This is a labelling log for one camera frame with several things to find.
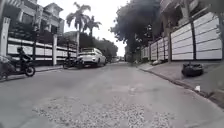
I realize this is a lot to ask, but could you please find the row of dark trees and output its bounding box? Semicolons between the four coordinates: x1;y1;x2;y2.
79;31;119;63

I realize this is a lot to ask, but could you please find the grey asphalt road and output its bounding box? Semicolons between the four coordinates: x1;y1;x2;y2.
0;61;224;128

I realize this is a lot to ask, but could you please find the white car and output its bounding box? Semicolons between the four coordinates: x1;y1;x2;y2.
76;47;108;68

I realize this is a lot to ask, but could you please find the black parked motorcycle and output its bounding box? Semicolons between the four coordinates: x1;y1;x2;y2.
62;54;85;70

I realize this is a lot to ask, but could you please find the small palm tree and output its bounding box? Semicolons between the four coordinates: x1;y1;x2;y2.
82;15;103;38

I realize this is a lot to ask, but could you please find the large dark tree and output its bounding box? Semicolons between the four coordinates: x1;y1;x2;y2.
109;0;164;64

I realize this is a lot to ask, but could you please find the grey concrete pavement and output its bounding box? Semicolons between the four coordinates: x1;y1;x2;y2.
136;59;224;109

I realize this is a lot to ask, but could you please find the tall palm tree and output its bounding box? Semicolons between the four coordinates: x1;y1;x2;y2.
65;1;92;51

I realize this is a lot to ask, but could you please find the grey kerbside pavement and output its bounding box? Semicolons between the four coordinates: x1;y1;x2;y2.
0;64;64;83

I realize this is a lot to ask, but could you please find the white panel fence with pillars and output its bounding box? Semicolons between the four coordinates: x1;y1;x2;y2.
0;16;79;68

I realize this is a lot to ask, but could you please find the black bag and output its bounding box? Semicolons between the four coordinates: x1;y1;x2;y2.
181;62;205;78

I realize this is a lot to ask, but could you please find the pale building with balconies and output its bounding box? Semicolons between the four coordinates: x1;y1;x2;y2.
0;0;66;38

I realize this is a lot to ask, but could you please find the grey building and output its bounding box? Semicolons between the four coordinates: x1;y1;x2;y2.
159;0;224;28

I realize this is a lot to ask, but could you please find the person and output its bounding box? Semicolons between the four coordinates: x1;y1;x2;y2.
15;46;34;73

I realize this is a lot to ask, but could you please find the dark motorcycle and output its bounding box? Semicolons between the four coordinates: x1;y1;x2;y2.
0;54;37;82

